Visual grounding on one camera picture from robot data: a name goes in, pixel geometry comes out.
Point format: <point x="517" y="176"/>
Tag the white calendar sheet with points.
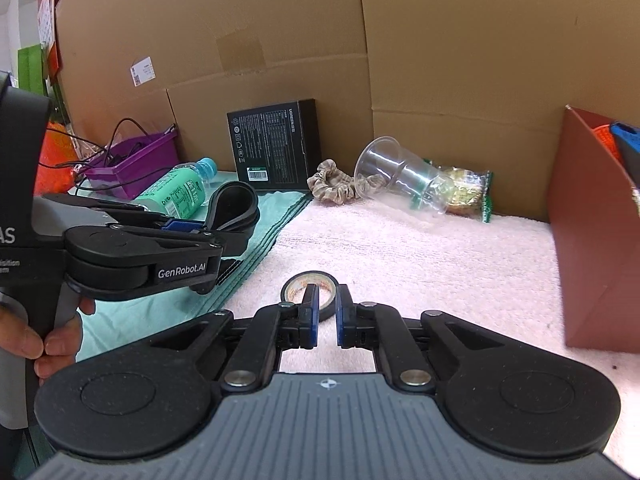
<point x="47" y="10"/>

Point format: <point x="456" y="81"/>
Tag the black cardboard box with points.
<point x="270" y="145"/>

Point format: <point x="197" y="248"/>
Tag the green snack packet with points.
<point x="470" y="192"/>

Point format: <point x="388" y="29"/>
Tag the green board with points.
<point x="31" y="67"/>

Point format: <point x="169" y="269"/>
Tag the brown cardboard backdrop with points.
<point x="350" y="50"/>

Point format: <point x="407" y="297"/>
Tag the beige hair scrunchie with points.
<point x="332" y="182"/>

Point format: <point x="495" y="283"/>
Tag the orange silicone brush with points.
<point x="607" y="137"/>

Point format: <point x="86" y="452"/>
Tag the pink towel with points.
<point x="425" y="270"/>

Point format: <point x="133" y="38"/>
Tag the person's left hand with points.
<point x="60" y="347"/>

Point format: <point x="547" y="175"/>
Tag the green plastic bottle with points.
<point x="175" y="192"/>

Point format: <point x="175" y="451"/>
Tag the purple plastic basket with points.
<point x="140" y="162"/>

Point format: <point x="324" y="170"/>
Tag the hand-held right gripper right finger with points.
<point x="344" y="320"/>

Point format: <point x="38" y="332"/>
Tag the white paper label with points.
<point x="142" y="72"/>

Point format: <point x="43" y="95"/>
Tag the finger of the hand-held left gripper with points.
<point x="200" y="250"/>
<point x="180" y="226"/>

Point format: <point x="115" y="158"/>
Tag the brown cardboard box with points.
<point x="590" y="260"/>

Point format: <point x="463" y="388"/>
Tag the orange mesh bag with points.
<point x="59" y="155"/>

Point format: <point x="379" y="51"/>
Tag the clear plastic cup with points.
<point x="395" y="175"/>

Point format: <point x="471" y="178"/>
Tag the teal towel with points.
<point x="270" y="220"/>

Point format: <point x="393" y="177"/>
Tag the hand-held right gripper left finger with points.
<point x="311" y="320"/>

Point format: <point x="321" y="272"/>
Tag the black tape roll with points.
<point x="290" y="287"/>

